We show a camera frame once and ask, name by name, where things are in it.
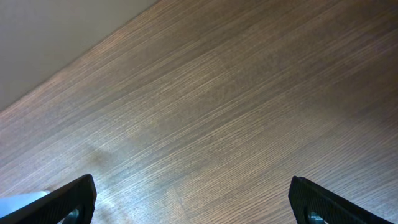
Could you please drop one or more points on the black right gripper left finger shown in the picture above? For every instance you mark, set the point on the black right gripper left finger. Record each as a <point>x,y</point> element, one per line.
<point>71,203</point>

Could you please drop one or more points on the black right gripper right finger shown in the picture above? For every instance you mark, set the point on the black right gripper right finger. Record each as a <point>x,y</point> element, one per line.
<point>311,204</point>

